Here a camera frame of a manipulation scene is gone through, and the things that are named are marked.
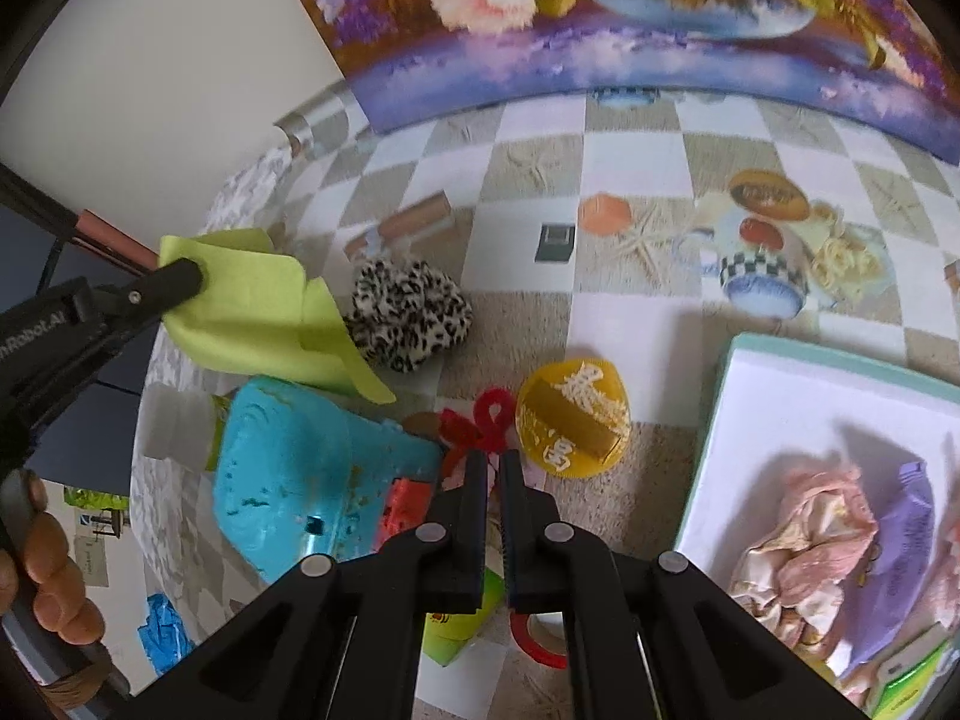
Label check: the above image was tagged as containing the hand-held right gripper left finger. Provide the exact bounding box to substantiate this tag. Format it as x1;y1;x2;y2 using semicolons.
139;450;488;720

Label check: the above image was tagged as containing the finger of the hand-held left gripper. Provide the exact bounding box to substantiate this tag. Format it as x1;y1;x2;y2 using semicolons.
90;259;211;336

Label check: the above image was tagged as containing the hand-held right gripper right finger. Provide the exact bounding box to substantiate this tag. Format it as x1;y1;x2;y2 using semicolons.
499;450;871;720

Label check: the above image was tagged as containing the yellow-green cloth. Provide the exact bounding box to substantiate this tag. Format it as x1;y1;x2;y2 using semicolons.
159;227;397;404

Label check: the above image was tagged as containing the red pipe cleaner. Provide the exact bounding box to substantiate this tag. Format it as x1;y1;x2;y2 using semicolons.
439;386;518;481

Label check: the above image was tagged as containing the pink cloth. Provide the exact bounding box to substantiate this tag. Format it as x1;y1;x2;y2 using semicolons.
727;461;878;683

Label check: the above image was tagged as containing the white tray teal rim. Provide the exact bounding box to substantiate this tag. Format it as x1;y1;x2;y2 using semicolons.
673;332;960;720

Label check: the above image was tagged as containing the purple packet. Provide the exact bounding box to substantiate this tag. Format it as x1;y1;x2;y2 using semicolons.
840;461;938;680

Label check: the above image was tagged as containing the person's left hand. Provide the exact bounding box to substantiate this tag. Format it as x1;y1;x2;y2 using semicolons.
19;469;107;646

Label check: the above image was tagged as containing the brown wooden pole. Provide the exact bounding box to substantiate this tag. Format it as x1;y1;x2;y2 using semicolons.
75;208;162;271

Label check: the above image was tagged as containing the green carton box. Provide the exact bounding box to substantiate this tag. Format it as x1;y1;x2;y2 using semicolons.
420;566;505;670

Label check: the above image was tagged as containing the checkered printed tablecloth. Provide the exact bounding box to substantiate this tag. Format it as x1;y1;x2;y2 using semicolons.
131;82;960;720

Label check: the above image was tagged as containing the yellow round ornament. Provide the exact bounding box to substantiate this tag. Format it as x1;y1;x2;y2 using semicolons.
515;356;631;479

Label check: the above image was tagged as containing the white plastic bottle green label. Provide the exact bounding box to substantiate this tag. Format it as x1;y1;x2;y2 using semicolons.
139;382;233;470

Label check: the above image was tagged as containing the green package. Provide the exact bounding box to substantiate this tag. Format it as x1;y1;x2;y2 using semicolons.
64;486;132;511

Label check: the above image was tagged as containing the teal plastic toy case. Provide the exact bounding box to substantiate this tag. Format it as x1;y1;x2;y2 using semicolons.
212;375;443;586

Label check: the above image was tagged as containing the leopard print scrunchie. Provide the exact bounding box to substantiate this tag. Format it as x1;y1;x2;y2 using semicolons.
343;259;475;376

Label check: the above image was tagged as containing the blue crumpled plastic bag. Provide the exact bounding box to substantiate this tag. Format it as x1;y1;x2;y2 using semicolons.
137;592;197;677

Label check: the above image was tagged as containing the green white small box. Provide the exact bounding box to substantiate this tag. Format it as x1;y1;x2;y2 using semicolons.
874;622;960;717

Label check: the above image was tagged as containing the red tape ring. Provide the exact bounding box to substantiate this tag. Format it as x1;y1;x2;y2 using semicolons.
508;611;571;670

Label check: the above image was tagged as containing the floral wall poster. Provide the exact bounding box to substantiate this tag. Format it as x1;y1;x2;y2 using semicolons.
266;0;960;164

